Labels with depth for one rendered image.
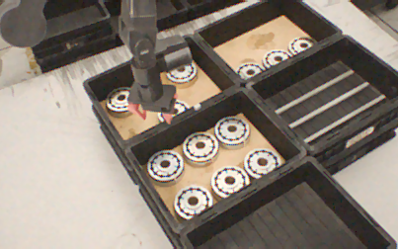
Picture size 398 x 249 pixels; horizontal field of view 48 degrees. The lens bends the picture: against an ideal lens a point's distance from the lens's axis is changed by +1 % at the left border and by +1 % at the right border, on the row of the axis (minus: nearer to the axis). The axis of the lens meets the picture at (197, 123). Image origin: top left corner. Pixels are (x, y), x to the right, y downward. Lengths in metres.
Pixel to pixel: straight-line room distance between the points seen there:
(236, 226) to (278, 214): 0.11
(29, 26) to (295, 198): 0.79
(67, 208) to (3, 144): 0.37
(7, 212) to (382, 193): 1.13
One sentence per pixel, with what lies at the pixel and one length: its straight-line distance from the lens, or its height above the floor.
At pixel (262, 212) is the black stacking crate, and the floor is 0.83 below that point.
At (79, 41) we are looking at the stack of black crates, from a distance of 2.26.
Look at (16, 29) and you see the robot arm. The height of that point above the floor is 1.44.
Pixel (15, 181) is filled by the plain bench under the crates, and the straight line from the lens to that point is 1.57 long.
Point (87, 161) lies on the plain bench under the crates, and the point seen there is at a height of 0.70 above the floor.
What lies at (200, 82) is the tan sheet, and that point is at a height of 0.83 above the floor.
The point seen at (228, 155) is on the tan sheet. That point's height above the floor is 0.83.
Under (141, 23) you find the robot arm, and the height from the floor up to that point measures 1.36.
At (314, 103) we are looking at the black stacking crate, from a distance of 1.45.
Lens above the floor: 1.90
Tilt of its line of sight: 51 degrees down
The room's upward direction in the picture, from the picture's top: 6 degrees counter-clockwise
